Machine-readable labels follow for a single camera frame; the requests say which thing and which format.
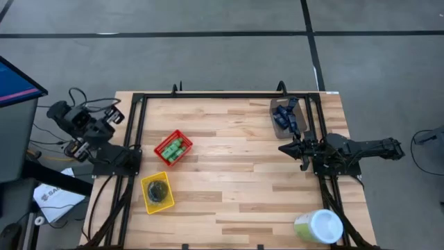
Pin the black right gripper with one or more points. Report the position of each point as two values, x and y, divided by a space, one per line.
308 149

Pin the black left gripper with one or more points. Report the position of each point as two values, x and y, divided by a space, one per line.
100 132

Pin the red plastic basket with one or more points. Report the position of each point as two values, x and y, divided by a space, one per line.
161 144

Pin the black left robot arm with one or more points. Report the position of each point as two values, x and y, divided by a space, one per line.
114 154

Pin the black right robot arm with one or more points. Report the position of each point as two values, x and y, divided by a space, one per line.
364 147

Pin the brown cardboard tray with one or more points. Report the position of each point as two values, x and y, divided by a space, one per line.
301 119

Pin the black desk edge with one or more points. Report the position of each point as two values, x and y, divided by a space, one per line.
59 180

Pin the white printed paper bag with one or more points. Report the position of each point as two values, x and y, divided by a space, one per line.
55 199

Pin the green canister with white lid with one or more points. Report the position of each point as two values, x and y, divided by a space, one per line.
322 227

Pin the yellow plastic basket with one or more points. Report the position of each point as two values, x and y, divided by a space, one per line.
145 205

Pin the computer monitor with blue screen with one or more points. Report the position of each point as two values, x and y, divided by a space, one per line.
15 85

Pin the white tape roll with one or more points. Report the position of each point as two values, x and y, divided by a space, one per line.
39 220

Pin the black computer mouse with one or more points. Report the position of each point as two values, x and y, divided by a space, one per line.
9 236

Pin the grey floor stand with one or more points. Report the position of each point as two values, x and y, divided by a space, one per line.
431 135

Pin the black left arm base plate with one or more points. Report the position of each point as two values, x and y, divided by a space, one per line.
116 169

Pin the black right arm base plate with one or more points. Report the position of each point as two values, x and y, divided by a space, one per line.
343 168

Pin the black metal table frame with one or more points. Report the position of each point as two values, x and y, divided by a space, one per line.
225 95

